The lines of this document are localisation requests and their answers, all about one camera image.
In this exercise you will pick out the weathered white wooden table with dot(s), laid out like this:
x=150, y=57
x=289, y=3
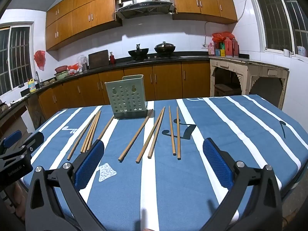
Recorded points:
x=250, y=68

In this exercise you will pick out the barred window with small panes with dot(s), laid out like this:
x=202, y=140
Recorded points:
x=14, y=57

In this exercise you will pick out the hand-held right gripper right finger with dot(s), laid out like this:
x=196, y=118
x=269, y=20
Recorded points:
x=216, y=163

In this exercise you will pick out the green box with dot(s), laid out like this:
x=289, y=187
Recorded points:
x=222, y=45

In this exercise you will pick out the tan wooden chopstick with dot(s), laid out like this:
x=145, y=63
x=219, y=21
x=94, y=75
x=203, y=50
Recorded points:
x=178, y=134

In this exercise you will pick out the pink box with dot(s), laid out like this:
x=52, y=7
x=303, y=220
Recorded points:
x=211, y=49

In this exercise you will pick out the clear plastic bottle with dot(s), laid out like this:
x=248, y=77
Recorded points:
x=301, y=51

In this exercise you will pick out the blue white striped tablecloth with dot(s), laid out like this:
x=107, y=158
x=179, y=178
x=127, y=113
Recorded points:
x=182, y=185

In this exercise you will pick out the brown wooden wall cabinets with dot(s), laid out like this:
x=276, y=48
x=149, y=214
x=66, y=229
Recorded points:
x=72, y=21

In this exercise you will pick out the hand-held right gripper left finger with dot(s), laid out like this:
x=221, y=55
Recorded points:
x=89, y=163

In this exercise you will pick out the brown wooden base cabinets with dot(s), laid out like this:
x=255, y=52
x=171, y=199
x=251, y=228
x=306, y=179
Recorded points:
x=168, y=77

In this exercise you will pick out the black wok with lid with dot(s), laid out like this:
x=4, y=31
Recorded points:
x=164, y=48

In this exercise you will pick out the white cup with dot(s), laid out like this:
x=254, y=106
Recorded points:
x=286, y=53

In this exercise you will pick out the person's left hand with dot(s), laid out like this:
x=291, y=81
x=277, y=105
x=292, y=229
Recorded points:
x=16, y=199

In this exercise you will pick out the blue box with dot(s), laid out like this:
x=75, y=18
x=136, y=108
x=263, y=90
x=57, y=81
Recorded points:
x=217, y=52

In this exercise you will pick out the row of wooden chopsticks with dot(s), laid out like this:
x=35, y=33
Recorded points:
x=134, y=137

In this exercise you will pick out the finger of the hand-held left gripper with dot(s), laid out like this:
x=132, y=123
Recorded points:
x=12, y=136
x=35, y=138

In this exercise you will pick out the green plastic basin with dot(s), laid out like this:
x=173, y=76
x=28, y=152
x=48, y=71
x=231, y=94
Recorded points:
x=61, y=76

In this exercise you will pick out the black kitchen countertop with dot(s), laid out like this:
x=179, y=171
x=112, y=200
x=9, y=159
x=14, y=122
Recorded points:
x=195, y=58

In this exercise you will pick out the steel range hood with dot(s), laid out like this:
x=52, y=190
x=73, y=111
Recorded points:
x=144, y=6

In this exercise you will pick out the yellow box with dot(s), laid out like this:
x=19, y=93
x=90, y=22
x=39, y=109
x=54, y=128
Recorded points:
x=223, y=53

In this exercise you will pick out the large barred window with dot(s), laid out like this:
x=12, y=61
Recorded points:
x=276, y=14

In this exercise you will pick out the yellow detergent bottle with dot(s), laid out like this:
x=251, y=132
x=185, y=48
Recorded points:
x=31, y=86

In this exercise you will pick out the black open wok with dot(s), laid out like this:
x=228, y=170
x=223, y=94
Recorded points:
x=138, y=52

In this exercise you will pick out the metal kitchen faucet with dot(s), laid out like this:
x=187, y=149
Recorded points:
x=38, y=78

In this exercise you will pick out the red white plastic bag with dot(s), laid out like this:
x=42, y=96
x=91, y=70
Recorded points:
x=73, y=68

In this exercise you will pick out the black gas stove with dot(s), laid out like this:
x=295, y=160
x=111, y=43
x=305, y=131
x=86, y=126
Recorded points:
x=154, y=57

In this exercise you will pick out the red plastic basin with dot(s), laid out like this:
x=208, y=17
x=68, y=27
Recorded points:
x=61, y=68

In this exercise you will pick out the clear plastic bag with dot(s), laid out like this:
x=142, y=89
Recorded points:
x=81, y=60

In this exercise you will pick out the red bottle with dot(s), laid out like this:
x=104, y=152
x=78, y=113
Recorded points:
x=112, y=59

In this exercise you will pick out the wooden stool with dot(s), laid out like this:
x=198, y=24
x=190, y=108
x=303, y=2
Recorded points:
x=226, y=89

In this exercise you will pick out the green perforated plastic chopstick holder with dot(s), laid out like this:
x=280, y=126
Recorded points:
x=126, y=101

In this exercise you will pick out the red bottles on counter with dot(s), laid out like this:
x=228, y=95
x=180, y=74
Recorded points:
x=231, y=47

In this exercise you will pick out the dark wooden cutting board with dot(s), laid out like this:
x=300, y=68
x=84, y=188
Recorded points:
x=98, y=59

